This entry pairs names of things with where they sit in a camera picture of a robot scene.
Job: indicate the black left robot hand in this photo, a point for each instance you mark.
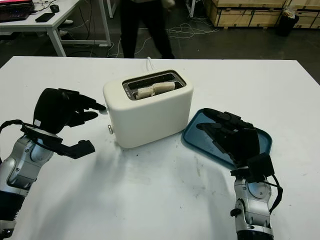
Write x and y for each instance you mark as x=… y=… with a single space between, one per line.
x=52 y=110

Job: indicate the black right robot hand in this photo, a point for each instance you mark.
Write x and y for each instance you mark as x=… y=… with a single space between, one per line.
x=245 y=145

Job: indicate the white two-slot toaster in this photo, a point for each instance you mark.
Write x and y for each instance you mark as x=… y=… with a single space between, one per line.
x=150 y=117

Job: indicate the slice of bread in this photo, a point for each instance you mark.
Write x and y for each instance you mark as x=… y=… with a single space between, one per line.
x=162 y=87

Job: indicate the blue plastic tray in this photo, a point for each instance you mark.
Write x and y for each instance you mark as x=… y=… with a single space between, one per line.
x=265 y=142

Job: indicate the white shoe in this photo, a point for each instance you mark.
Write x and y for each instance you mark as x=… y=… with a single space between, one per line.
x=68 y=21
x=63 y=33

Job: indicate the black smartphone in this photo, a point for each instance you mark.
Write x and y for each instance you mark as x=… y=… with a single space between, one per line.
x=44 y=17

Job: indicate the white office desk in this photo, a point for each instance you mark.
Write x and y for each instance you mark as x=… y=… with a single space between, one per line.
x=62 y=11

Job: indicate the black computer mouse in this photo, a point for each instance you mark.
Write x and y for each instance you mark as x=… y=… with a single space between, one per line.
x=54 y=8

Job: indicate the person in black trousers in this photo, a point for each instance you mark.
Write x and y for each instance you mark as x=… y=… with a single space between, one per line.
x=130 y=37

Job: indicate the black laptop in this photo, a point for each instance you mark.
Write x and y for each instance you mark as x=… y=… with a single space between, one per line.
x=13 y=11

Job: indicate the black waste bin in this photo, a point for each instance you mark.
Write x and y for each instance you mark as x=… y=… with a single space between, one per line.
x=287 y=25

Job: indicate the wooden crate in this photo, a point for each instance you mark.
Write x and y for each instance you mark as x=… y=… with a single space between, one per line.
x=308 y=17
x=240 y=15

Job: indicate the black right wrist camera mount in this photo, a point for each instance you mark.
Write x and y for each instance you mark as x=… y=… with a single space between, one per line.
x=262 y=165

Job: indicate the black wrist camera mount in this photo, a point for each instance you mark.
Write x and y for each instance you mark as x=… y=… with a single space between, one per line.
x=80 y=149
x=262 y=165

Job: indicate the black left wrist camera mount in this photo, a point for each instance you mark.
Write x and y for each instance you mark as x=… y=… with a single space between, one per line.
x=80 y=149

